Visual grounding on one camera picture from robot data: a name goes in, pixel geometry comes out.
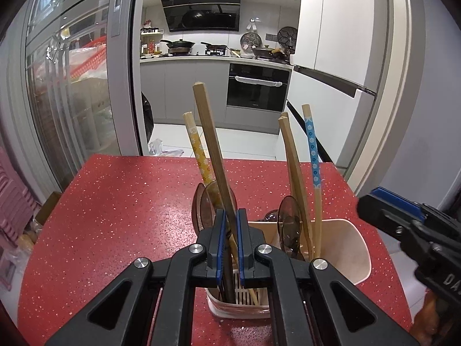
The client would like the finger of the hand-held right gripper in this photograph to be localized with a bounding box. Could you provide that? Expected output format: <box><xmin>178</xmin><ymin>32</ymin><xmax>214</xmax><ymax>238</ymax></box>
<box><xmin>373</xmin><ymin>187</ymin><xmax>426</xmax><ymax>220</ymax></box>
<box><xmin>356</xmin><ymin>194</ymin><xmax>419</xmax><ymax>249</ymax></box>

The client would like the black built-in oven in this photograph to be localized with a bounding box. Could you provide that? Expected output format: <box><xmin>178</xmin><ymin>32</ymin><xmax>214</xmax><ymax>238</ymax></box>
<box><xmin>227</xmin><ymin>62</ymin><xmax>291</xmax><ymax>112</ymax></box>

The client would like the beige cutlery holder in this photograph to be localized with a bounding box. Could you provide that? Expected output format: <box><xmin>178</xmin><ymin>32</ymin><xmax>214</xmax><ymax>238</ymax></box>
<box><xmin>205</xmin><ymin>218</ymin><xmax>371</xmax><ymax>319</ymax></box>

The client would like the round dark steamer rack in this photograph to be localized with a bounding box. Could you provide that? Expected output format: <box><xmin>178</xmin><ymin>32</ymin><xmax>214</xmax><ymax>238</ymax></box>
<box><xmin>277</xmin><ymin>26</ymin><xmax>299</xmax><ymax>49</ymax></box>

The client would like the black wok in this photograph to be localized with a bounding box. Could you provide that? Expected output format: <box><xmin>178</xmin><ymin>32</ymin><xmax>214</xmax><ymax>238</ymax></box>
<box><xmin>160</xmin><ymin>39</ymin><xmax>196</xmax><ymax>55</ymax></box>

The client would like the black garbage bag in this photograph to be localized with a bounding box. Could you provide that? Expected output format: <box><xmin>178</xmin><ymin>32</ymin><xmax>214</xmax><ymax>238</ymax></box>
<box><xmin>141</xmin><ymin>92</ymin><xmax>155</xmax><ymax>141</ymax></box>

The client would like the glass door refrigerator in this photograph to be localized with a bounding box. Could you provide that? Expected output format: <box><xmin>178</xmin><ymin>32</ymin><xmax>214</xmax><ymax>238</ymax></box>
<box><xmin>7</xmin><ymin>0</ymin><xmax>145</xmax><ymax>191</ymax></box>

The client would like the white refrigerator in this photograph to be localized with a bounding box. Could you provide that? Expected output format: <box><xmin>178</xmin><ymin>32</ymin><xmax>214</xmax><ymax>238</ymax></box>
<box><xmin>286</xmin><ymin>63</ymin><xmax>379</xmax><ymax>181</ymax></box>

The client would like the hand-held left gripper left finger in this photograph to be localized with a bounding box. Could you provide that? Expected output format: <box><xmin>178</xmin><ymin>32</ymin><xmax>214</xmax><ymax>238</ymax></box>
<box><xmin>45</xmin><ymin>208</ymin><xmax>227</xmax><ymax>346</ymax></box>

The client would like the black range hood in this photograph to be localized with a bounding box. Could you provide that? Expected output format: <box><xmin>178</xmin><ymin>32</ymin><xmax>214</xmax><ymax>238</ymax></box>
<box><xmin>159</xmin><ymin>0</ymin><xmax>241</xmax><ymax>33</ymax></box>

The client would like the person's right hand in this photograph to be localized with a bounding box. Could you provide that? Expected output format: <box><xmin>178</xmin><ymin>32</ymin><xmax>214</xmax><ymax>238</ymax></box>
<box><xmin>411</xmin><ymin>288</ymin><xmax>440</xmax><ymax>346</ymax></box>

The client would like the blue patterned chopstick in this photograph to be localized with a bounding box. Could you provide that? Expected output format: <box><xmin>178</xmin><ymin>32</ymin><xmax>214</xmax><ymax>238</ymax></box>
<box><xmin>301</xmin><ymin>104</ymin><xmax>323</xmax><ymax>258</ymax></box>

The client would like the cardboard box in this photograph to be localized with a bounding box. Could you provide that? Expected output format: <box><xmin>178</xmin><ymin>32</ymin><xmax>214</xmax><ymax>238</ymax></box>
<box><xmin>34</xmin><ymin>192</ymin><xmax>62</xmax><ymax>224</ymax></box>

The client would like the black frying pan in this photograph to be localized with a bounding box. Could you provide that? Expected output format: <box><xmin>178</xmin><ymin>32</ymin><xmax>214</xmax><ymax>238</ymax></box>
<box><xmin>201</xmin><ymin>41</ymin><xmax>228</xmax><ymax>55</ymax></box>

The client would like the grey kitchen cabinet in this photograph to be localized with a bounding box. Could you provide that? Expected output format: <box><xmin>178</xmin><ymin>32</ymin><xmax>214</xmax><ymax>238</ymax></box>
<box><xmin>140</xmin><ymin>56</ymin><xmax>294</xmax><ymax>134</ymax></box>

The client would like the stack of pink plastic stools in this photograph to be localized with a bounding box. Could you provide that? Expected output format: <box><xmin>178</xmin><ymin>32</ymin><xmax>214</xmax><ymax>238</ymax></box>
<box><xmin>0</xmin><ymin>146</ymin><xmax>42</xmax><ymax>249</ymax></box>

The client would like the single pink plastic stool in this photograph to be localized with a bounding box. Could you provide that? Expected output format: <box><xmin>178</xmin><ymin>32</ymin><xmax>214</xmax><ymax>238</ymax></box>
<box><xmin>0</xmin><ymin>249</ymin><xmax>22</xmax><ymax>289</ymax></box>

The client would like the round metal steamer rack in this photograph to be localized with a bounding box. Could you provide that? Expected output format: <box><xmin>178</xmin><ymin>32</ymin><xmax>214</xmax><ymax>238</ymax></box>
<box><xmin>240</xmin><ymin>32</ymin><xmax>260</xmax><ymax>52</ymax></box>

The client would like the plain wooden chopstick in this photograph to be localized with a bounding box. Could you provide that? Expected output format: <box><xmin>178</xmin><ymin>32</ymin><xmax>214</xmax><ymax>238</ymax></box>
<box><xmin>192</xmin><ymin>81</ymin><xmax>260</xmax><ymax>306</ymax></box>
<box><xmin>281</xmin><ymin>111</ymin><xmax>310</xmax><ymax>224</ymax></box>
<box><xmin>278</xmin><ymin>116</ymin><xmax>315</xmax><ymax>260</ymax></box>

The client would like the white plastic bag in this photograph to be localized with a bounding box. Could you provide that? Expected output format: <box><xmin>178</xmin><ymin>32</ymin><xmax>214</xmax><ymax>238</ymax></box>
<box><xmin>148</xmin><ymin>139</ymin><xmax>184</xmax><ymax>157</ymax></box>

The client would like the rack of condiment bottles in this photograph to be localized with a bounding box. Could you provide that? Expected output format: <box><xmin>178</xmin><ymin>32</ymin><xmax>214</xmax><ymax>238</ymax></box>
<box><xmin>140</xmin><ymin>22</ymin><xmax>163</xmax><ymax>58</ymax></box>

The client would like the yellow patterned chopstick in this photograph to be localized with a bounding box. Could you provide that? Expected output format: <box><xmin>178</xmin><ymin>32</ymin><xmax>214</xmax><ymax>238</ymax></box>
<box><xmin>182</xmin><ymin>111</ymin><xmax>221</xmax><ymax>206</ymax></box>

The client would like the red plastic basket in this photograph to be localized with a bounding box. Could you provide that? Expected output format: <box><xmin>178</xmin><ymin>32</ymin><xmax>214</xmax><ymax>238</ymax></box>
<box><xmin>70</xmin><ymin>38</ymin><xmax>109</xmax><ymax>80</ymax></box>

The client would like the white wall cabinet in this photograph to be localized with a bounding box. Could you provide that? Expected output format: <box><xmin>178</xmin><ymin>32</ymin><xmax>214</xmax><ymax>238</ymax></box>
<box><xmin>296</xmin><ymin>0</ymin><xmax>393</xmax><ymax>92</ymax></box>

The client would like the cooking pot with food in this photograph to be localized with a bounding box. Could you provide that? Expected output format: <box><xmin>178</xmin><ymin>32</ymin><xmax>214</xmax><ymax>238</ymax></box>
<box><xmin>252</xmin><ymin>45</ymin><xmax>290</xmax><ymax>62</ymax></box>

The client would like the large dark translucent spoon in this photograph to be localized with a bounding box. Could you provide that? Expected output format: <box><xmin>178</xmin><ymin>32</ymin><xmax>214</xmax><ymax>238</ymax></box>
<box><xmin>200</xmin><ymin>180</ymin><xmax>238</xmax><ymax>232</ymax></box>
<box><xmin>192</xmin><ymin>183</ymin><xmax>207</xmax><ymax>236</ymax></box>
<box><xmin>277</xmin><ymin>195</ymin><xmax>307</xmax><ymax>261</ymax></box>

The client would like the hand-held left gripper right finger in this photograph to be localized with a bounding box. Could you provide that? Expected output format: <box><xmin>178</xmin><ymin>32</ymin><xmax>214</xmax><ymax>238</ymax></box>
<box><xmin>237</xmin><ymin>208</ymin><xmax>420</xmax><ymax>346</ymax></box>

